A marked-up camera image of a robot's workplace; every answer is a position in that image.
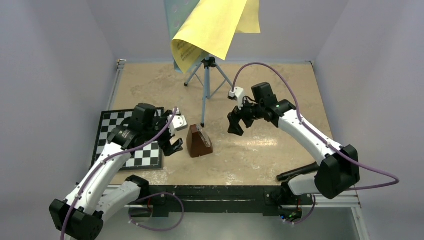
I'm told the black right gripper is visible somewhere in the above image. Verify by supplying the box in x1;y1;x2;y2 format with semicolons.
227;95;264;137

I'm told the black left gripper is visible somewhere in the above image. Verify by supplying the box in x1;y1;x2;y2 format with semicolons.
142;110;183;156

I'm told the brown wooden metronome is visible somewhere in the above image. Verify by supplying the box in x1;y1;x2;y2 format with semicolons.
186;124;214;158

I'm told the clear plastic metronome cover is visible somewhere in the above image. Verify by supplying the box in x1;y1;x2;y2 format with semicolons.
196;125;213;148

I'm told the yellow sheet music paper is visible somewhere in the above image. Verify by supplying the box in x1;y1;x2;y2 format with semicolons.
164;0;261;73

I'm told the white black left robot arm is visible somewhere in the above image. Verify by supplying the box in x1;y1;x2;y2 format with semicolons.
49;103;188;240

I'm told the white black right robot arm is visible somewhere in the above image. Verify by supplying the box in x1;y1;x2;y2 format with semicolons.
227;82;360;204

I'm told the black white checkerboard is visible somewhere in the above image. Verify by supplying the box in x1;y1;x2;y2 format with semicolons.
90;109;164;171

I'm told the blue tripod music stand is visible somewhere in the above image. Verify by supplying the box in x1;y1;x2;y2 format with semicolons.
183;55;233;128

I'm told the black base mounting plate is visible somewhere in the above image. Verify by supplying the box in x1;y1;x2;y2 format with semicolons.
130;185;313;217

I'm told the black cylindrical tube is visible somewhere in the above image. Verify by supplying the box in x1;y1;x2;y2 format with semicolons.
276;162;319;182

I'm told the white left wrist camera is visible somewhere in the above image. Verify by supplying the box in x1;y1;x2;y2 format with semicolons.
168;107;188;136

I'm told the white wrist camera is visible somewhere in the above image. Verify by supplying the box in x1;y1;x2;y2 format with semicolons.
168;107;188;136
227;87;246;110

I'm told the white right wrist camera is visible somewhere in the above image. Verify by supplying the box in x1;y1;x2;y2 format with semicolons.
227;87;246;110

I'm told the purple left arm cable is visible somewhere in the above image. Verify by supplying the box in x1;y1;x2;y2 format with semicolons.
59;106;185;240

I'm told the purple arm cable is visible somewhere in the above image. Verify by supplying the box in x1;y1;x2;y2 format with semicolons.
59;106;185;240
231;62;400;226

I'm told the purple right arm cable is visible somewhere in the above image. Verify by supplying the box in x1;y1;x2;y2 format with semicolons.
231;62;400;226

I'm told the aluminium frame rail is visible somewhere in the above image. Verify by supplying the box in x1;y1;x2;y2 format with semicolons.
67;184;361;209

